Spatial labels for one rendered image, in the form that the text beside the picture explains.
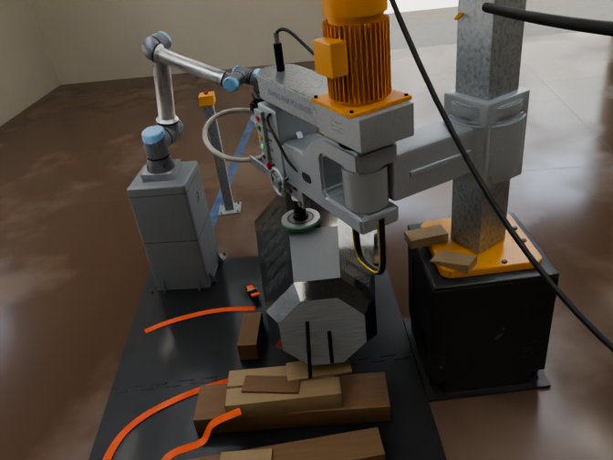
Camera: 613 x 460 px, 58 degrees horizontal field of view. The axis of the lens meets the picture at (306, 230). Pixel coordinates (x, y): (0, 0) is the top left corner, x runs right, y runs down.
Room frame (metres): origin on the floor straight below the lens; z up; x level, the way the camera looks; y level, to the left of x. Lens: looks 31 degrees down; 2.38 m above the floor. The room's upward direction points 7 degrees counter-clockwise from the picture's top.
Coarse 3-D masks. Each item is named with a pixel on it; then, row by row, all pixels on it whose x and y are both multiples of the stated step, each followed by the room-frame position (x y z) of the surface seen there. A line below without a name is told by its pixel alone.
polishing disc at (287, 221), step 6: (306, 210) 2.72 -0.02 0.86; (312, 210) 2.72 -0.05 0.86; (288, 216) 2.68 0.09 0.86; (312, 216) 2.64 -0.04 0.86; (318, 216) 2.64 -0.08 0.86; (282, 222) 2.63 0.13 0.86; (288, 222) 2.62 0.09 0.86; (294, 222) 2.61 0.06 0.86; (300, 222) 2.60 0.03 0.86; (306, 222) 2.59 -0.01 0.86; (312, 222) 2.59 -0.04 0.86; (294, 228) 2.56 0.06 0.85; (300, 228) 2.55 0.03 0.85
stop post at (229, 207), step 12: (204, 96) 4.41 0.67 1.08; (204, 108) 4.43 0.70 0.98; (216, 120) 4.47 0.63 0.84; (216, 132) 4.43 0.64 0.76; (216, 144) 4.43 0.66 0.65; (216, 156) 4.43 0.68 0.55; (216, 168) 4.43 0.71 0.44; (228, 180) 4.46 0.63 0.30; (228, 192) 4.43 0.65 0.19; (228, 204) 4.43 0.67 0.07; (240, 204) 4.51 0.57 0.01
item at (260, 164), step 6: (252, 156) 3.01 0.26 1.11; (252, 162) 3.01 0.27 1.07; (258, 162) 2.92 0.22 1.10; (264, 162) 3.00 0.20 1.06; (258, 168) 2.93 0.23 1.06; (264, 168) 2.86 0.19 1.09; (288, 192) 2.58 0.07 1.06; (294, 192) 2.55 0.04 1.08; (306, 198) 2.44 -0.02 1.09; (300, 204) 2.42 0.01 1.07; (306, 204) 2.43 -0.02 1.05
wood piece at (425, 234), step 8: (408, 232) 2.41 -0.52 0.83; (416, 232) 2.40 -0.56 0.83; (424, 232) 2.39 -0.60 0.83; (432, 232) 2.38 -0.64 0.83; (440, 232) 2.37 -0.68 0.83; (408, 240) 2.37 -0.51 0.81; (416, 240) 2.33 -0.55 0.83; (424, 240) 2.33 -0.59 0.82; (432, 240) 2.34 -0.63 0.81; (440, 240) 2.34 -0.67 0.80
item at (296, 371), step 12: (348, 360) 2.15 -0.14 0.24; (288, 372) 2.11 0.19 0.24; (300, 372) 2.10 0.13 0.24; (312, 372) 2.09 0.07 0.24; (324, 372) 2.08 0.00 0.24; (336, 372) 2.07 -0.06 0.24; (348, 372) 2.07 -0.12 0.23; (252, 384) 2.07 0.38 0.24; (264, 384) 2.06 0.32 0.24; (276, 384) 2.05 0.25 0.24; (288, 384) 2.03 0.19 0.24
